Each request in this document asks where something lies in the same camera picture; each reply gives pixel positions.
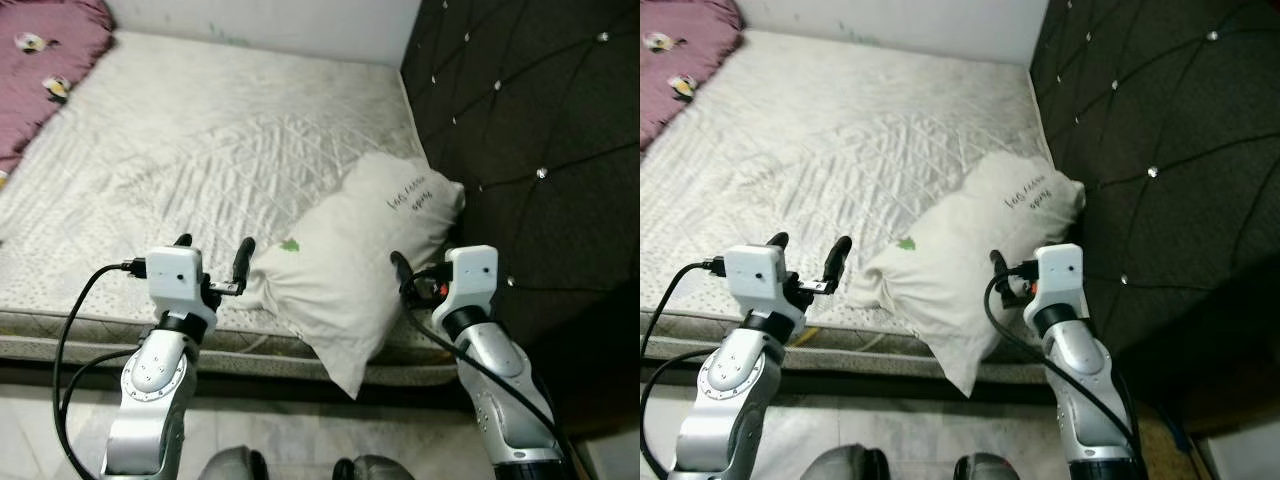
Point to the pink cartoon print blanket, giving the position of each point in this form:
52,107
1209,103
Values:
680,70
40,90

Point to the white quilted mattress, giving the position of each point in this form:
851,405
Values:
200,150
830,150

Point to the grey left robot leg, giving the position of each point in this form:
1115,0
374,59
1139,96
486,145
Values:
232,465
842,465

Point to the black tufted headboard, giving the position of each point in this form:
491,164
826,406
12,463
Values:
1170,110
530,110

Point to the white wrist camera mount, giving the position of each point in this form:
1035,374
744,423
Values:
1058,275
758,278
472,278
178,280

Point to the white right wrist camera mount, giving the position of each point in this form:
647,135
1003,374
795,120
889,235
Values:
472,278
1058,275

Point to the brown mat with dark edge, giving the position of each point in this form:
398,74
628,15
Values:
1170,450

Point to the white pillow with lettering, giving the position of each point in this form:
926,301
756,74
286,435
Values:
350,265
970,262

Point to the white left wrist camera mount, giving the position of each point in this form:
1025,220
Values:
758,278
178,280

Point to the grey robot leg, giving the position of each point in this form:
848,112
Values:
842,465
988,470
375,470
232,465

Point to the grey right robot leg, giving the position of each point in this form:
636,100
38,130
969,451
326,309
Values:
988,470
375,470

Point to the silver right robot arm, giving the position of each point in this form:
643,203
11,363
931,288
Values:
510,380
1090,385

